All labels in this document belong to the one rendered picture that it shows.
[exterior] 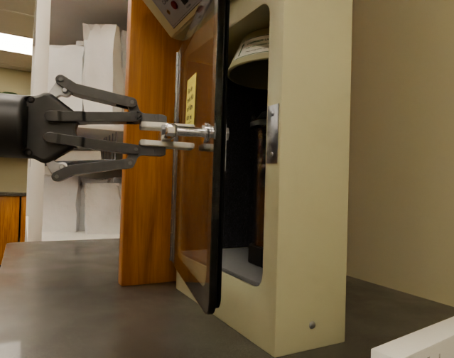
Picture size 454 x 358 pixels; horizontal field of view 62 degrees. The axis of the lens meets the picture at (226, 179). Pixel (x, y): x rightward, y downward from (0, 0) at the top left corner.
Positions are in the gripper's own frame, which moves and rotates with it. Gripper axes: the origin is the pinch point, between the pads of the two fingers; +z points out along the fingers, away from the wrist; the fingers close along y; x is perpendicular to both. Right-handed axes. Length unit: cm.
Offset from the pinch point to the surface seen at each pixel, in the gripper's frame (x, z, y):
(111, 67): 114, -10, 42
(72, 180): 124, -25, -6
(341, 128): -7.8, 21.3, 1.5
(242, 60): 2.2, 10.9, 12.1
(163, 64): 25.9, 1.9, 17.5
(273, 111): -8.4, 11.5, 2.7
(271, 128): -8.2, 11.5, 0.7
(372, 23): 23, 49, 32
